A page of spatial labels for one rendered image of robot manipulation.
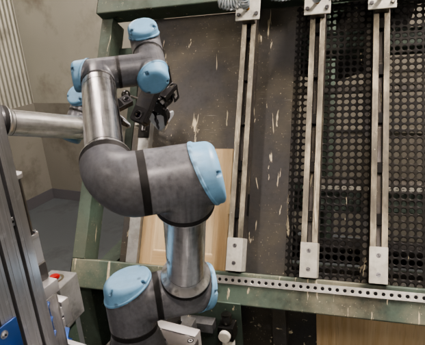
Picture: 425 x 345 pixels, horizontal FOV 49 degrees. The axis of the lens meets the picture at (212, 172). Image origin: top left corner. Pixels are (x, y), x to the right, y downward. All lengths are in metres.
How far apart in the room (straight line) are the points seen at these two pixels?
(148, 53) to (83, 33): 3.65
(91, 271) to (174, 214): 1.26
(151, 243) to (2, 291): 1.00
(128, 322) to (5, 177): 0.42
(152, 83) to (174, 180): 0.38
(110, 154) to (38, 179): 4.67
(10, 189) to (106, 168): 0.29
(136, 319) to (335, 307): 0.83
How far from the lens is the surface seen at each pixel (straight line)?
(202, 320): 1.85
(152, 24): 1.18
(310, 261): 1.72
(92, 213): 2.09
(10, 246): 1.04
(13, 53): 5.28
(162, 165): 0.77
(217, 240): 1.85
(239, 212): 1.79
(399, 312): 1.75
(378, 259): 1.72
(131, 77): 1.10
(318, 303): 1.75
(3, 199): 1.01
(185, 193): 0.77
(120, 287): 1.11
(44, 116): 1.47
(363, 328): 2.08
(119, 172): 0.77
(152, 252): 1.95
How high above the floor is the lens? 1.83
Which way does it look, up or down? 19 degrees down
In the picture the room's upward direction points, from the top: 5 degrees counter-clockwise
